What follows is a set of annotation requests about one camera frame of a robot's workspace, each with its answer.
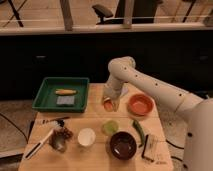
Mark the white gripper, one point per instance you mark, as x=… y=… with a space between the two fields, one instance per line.
x=113 y=93

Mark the red orange apple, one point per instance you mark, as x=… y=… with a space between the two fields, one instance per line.
x=109 y=106

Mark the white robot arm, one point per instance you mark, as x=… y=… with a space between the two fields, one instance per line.
x=196 y=111

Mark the white paper cup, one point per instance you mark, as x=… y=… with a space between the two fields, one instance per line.
x=86 y=137

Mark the silver metal cup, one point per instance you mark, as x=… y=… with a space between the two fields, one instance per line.
x=57 y=142

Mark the orange bowl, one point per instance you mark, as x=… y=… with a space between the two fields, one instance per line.
x=140 y=104

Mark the green chili pepper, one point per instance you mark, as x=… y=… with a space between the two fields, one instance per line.
x=140 y=132

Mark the dark brown bowl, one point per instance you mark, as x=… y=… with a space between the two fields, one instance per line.
x=123 y=145

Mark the grey sponge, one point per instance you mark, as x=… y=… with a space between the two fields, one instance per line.
x=65 y=100

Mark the yellow corn cob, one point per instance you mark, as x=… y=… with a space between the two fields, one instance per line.
x=65 y=92

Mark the green plastic tray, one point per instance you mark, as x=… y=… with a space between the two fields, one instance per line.
x=46 y=98

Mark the brown grape bunch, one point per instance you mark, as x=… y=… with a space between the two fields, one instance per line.
x=65 y=133

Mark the black white brush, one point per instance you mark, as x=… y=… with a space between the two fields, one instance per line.
x=150 y=147

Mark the black office chair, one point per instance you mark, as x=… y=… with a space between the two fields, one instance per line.
x=144 y=11

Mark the black handled utensil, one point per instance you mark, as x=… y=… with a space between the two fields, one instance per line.
x=44 y=121

